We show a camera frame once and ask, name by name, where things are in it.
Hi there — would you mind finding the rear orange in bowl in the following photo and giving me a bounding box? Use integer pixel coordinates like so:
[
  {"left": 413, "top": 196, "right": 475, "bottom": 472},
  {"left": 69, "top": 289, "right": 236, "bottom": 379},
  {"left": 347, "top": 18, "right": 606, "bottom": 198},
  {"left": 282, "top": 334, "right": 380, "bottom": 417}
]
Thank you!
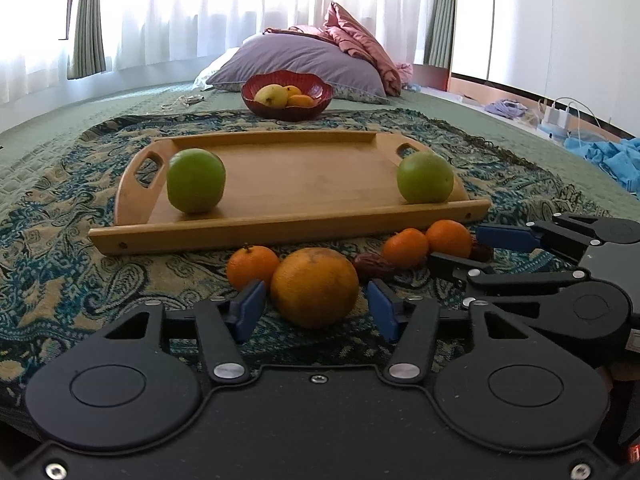
[{"left": 284, "top": 84, "right": 302, "bottom": 96}]

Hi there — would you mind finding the large orange fruit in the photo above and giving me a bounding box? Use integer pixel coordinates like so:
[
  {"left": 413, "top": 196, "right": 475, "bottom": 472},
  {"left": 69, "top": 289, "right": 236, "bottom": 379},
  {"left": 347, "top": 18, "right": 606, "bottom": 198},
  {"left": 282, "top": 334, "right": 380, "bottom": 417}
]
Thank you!
[{"left": 270, "top": 247, "right": 359, "bottom": 328}]

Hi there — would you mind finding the white charger with cable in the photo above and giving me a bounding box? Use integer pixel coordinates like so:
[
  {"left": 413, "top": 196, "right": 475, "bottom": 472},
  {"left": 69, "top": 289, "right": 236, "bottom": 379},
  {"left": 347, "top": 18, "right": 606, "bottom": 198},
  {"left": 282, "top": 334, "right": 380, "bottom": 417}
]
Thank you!
[{"left": 537, "top": 96, "right": 605, "bottom": 143}]

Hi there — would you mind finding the white cord on bed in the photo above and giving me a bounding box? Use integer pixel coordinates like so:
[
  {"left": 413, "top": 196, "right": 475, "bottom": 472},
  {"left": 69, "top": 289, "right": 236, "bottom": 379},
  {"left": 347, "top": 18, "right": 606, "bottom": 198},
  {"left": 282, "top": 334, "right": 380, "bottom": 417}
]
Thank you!
[{"left": 160, "top": 92, "right": 206, "bottom": 111}]

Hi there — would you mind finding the left green curtain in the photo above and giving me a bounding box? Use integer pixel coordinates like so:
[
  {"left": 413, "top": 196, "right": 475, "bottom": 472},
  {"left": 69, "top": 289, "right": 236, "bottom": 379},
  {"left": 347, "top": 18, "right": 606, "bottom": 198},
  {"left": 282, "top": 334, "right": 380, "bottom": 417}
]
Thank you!
[{"left": 65, "top": 0, "right": 106, "bottom": 80}]

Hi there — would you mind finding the yellow mango in bowl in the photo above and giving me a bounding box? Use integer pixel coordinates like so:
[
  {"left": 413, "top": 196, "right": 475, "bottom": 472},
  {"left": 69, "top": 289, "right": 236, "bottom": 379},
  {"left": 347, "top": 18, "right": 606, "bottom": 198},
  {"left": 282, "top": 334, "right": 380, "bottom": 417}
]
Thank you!
[{"left": 254, "top": 84, "right": 288, "bottom": 110}]

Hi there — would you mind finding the front orange in bowl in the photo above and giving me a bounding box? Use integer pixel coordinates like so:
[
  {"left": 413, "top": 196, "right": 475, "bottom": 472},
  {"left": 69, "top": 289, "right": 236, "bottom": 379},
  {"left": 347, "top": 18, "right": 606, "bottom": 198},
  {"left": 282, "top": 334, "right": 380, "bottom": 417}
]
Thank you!
[{"left": 286, "top": 93, "right": 317, "bottom": 108}]

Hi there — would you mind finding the green apple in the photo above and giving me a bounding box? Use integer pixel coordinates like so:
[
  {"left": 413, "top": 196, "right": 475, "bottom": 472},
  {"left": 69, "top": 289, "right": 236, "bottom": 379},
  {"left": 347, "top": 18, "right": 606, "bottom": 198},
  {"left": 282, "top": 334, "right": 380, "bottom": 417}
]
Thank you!
[
  {"left": 166, "top": 148, "right": 227, "bottom": 214},
  {"left": 396, "top": 152, "right": 454, "bottom": 204}
]

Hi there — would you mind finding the lilac cloth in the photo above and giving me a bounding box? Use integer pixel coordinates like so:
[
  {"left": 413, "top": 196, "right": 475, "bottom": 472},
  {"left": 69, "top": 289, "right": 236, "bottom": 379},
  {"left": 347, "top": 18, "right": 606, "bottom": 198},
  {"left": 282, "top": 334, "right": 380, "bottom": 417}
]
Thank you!
[{"left": 484, "top": 99, "right": 528, "bottom": 120}]

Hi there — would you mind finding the small mandarin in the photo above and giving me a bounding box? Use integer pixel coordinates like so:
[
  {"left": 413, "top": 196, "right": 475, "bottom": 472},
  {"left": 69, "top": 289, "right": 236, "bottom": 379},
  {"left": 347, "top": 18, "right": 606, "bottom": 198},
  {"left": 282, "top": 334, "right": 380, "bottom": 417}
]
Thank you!
[
  {"left": 226, "top": 245, "right": 280, "bottom": 290},
  {"left": 425, "top": 219, "right": 473, "bottom": 258},
  {"left": 382, "top": 228, "right": 430, "bottom": 269}
]

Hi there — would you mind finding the pink blanket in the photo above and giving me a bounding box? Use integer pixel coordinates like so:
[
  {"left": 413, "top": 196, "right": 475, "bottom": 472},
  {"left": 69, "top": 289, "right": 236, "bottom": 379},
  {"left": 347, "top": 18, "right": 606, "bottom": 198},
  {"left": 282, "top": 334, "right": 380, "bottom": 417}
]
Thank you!
[{"left": 262, "top": 1, "right": 413, "bottom": 96}]

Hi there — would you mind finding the orange in bowl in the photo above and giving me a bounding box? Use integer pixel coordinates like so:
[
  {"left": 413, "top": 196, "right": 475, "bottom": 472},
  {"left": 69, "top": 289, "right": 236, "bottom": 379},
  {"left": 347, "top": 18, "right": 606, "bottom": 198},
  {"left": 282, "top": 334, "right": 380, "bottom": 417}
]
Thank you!
[
  {"left": 284, "top": 84, "right": 302, "bottom": 96},
  {"left": 286, "top": 93, "right": 317, "bottom": 108}
]

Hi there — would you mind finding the brown date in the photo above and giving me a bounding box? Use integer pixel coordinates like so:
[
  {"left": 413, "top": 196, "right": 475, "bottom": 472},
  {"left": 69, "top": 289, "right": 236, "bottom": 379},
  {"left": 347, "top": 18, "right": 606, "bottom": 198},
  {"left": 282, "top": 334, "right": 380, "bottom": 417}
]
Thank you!
[{"left": 352, "top": 252, "right": 394, "bottom": 278}]

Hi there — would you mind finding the right green apple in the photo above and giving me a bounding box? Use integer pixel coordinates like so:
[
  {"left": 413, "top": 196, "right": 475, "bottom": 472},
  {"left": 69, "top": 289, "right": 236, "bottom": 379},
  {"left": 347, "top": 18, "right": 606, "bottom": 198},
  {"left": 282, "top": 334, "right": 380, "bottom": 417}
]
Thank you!
[{"left": 396, "top": 152, "right": 454, "bottom": 204}]

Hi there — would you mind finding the green quilted bedspread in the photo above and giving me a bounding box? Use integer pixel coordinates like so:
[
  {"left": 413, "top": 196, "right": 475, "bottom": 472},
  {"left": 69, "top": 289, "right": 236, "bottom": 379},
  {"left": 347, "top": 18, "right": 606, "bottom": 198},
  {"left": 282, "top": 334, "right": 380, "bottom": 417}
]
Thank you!
[{"left": 1, "top": 84, "right": 639, "bottom": 220}]

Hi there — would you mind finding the left green apple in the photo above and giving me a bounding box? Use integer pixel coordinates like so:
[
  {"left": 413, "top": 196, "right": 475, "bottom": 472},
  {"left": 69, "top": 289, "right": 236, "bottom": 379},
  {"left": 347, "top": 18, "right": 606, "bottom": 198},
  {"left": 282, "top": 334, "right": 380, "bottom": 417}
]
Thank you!
[{"left": 166, "top": 148, "right": 227, "bottom": 214}]

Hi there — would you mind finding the blue cloth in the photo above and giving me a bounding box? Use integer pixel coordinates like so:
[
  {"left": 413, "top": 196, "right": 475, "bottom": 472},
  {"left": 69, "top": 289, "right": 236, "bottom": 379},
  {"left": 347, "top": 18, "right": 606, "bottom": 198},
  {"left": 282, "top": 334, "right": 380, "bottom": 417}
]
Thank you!
[{"left": 564, "top": 138, "right": 640, "bottom": 195}]

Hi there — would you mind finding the wooden serving tray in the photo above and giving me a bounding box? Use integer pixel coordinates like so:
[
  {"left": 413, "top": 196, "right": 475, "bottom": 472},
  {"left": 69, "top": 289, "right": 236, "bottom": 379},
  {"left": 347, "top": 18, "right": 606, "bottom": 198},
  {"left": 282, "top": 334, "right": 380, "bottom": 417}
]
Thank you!
[{"left": 88, "top": 130, "right": 491, "bottom": 255}]

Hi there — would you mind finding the red fruit bowl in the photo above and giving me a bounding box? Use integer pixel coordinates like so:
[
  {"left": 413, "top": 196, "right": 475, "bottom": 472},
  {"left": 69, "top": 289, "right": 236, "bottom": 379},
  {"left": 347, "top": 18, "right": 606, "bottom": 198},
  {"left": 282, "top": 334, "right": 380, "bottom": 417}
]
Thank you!
[{"left": 241, "top": 70, "right": 333, "bottom": 122}]

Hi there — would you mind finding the purple pillow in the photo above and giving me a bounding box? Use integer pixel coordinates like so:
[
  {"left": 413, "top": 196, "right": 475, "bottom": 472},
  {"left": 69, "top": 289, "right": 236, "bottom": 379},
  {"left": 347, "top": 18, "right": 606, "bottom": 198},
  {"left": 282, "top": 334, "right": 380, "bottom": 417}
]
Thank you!
[{"left": 193, "top": 34, "right": 387, "bottom": 104}]

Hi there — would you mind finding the right green curtain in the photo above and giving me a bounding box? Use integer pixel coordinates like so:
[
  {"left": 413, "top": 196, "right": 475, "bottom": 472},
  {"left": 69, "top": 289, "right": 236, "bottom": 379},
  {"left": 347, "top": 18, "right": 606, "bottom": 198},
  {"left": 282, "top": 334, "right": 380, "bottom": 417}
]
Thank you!
[{"left": 423, "top": 0, "right": 457, "bottom": 70}]

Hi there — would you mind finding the green curtain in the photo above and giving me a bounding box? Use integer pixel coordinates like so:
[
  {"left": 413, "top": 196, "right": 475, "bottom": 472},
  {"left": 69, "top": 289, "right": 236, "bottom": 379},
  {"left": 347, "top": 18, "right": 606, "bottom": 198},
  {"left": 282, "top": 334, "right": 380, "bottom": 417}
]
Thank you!
[
  {"left": 65, "top": 0, "right": 106, "bottom": 80},
  {"left": 423, "top": 0, "right": 457, "bottom": 70}
]

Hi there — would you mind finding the white sheer curtain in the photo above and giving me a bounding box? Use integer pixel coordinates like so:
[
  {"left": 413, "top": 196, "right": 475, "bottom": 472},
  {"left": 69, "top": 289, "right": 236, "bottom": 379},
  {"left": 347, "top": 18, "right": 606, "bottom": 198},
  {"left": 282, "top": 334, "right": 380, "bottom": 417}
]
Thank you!
[{"left": 1, "top": 0, "right": 432, "bottom": 104}]

